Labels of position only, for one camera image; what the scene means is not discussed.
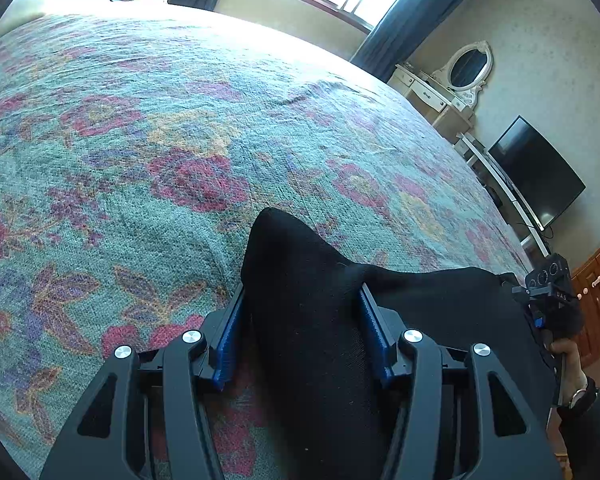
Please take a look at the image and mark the person's right forearm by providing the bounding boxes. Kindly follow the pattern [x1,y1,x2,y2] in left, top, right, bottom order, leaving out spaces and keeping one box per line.
[557,385,600,480]

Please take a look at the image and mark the white oval vanity mirror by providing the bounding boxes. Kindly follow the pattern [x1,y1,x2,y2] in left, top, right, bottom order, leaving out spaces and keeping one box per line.
[447,40,494,106]

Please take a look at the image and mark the black pants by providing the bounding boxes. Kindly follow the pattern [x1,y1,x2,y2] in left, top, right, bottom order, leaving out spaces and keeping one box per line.
[240,207,583,480]

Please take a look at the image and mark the white dressing table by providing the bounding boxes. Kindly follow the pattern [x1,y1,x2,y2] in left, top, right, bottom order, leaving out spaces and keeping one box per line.
[387,62,476,143]

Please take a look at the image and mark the floral bed blanket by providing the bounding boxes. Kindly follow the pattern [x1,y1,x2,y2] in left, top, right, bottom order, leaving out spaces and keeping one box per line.
[0,4,546,480]

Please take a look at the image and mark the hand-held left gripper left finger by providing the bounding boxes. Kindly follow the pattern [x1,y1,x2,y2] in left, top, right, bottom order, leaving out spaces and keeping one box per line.
[39,282,246,480]

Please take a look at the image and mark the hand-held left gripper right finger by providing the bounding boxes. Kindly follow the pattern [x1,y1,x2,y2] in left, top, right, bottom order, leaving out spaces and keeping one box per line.
[357,284,563,480]

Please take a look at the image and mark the person's right hand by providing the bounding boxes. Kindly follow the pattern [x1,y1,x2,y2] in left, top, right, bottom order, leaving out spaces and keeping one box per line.
[550,337,588,396]

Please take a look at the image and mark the black flat television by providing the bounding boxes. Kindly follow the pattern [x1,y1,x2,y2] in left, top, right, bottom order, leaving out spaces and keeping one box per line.
[487,116,587,228]

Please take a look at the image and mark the white television stand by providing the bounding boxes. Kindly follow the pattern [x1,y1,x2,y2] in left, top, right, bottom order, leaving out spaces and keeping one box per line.
[455,132,553,256]

